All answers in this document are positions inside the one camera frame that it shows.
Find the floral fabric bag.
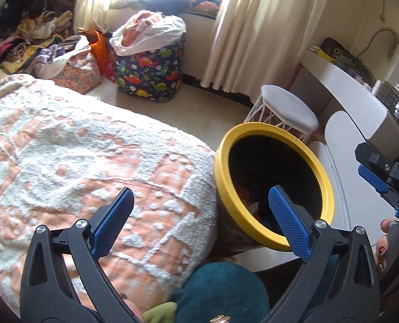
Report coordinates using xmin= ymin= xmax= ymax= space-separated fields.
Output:
xmin=49 ymin=50 xmax=103 ymax=95

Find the orange bag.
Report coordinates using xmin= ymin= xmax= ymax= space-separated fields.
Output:
xmin=84 ymin=29 xmax=115 ymax=82

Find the narrow cream curtain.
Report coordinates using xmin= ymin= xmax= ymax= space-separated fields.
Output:
xmin=70 ymin=0 xmax=126 ymax=36

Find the dark cosmetics organizer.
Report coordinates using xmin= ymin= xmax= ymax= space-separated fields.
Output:
xmin=377 ymin=80 xmax=399 ymax=136

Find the orange white tufted blanket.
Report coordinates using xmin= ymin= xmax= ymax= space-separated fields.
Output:
xmin=0 ymin=73 xmax=221 ymax=314

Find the dark puffy jacket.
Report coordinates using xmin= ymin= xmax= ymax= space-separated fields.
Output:
xmin=133 ymin=0 xmax=192 ymax=11

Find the green fleece cloth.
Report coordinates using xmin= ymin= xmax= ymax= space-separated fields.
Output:
xmin=141 ymin=301 xmax=179 ymax=323

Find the yellow box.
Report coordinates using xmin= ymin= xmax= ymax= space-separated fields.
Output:
xmin=307 ymin=44 xmax=335 ymax=63

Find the yellow-rimmed black trash bin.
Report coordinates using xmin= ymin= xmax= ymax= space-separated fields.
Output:
xmin=214 ymin=122 xmax=335 ymax=254

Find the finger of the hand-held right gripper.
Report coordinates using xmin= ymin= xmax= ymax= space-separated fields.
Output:
xmin=355 ymin=142 xmax=397 ymax=177
xmin=358 ymin=165 xmax=399 ymax=210

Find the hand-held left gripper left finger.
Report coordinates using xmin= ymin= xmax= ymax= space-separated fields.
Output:
xmin=19 ymin=187 xmax=143 ymax=323

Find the dinosaur print storage bag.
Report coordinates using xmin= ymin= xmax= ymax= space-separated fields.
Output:
xmin=113 ymin=31 xmax=186 ymax=104

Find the white vanity desk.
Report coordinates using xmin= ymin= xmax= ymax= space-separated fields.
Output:
xmin=300 ymin=45 xmax=399 ymax=153

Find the wide cream curtain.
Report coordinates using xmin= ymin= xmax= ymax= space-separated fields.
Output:
xmin=199 ymin=0 xmax=355 ymax=95

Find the teal fleece clothing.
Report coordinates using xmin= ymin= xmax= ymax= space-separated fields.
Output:
xmin=172 ymin=262 xmax=271 ymax=323

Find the dark bag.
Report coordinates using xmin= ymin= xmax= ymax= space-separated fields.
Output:
xmin=320 ymin=37 xmax=366 ymax=72

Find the grey cable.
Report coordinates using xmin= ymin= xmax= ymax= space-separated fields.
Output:
xmin=362 ymin=26 xmax=399 ymax=58

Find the white plastic bag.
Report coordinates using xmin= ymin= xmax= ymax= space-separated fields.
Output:
xmin=109 ymin=13 xmax=187 ymax=57

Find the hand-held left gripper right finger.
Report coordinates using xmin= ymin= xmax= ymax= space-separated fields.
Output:
xmin=263 ymin=185 xmax=382 ymax=323

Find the person's right hand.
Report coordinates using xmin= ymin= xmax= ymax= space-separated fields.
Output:
xmin=375 ymin=218 xmax=394 ymax=274

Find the white round stool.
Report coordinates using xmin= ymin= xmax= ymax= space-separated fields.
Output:
xmin=242 ymin=84 xmax=320 ymax=146

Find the white rounded cabinet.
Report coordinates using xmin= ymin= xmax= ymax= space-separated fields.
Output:
xmin=308 ymin=110 xmax=369 ymax=230

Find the orange patterned quilt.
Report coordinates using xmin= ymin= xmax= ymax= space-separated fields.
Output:
xmin=185 ymin=0 xmax=226 ymax=16

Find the white bag with purple clothes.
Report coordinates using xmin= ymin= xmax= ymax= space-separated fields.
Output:
xmin=34 ymin=35 xmax=91 ymax=79

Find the light crumpled sheet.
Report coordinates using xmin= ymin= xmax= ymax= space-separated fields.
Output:
xmin=108 ymin=0 xmax=137 ymax=10

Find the pile of clothes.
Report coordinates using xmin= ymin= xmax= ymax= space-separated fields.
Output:
xmin=0 ymin=0 xmax=76 ymax=72

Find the orange cloth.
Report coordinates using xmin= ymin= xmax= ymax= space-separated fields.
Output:
xmin=121 ymin=10 xmax=164 ymax=47

